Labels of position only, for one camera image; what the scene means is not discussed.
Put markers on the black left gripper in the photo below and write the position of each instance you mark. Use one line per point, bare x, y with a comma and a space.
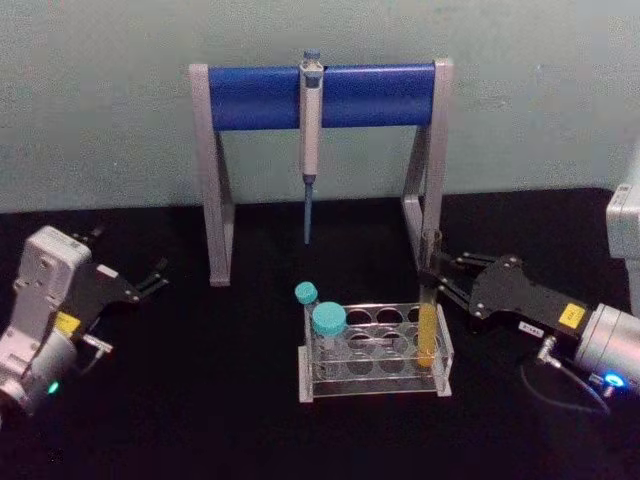
97, 292

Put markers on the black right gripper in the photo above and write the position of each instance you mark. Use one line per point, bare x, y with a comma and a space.
502, 295

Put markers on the glass tube with yellow liquid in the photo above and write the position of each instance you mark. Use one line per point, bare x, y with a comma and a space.
427, 335

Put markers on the right robot arm silver joint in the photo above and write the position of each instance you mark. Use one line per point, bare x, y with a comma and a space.
607, 340

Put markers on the clear acrylic tube rack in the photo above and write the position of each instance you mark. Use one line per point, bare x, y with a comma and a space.
380, 380

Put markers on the large teal capped tube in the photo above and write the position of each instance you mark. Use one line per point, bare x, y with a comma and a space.
329, 319

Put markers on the small teal capped tube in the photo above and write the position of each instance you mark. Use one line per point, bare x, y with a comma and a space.
306, 292

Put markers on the black table cloth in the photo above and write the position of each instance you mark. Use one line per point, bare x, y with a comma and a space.
210, 425

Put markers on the grey and blue pipette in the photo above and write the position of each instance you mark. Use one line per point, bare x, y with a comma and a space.
311, 130

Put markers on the grey stand with blue bar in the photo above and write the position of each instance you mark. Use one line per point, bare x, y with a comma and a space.
260, 97

